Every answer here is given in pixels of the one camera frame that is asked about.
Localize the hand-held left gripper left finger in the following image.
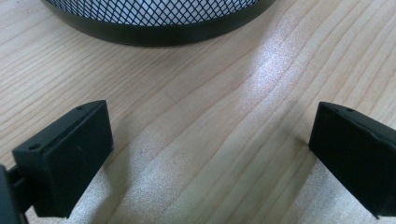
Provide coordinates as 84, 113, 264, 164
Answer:
11, 99, 115, 219

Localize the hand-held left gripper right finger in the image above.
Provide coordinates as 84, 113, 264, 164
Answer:
308, 101, 396, 220

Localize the black wire mesh basket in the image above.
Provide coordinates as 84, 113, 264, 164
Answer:
41, 0, 276, 48

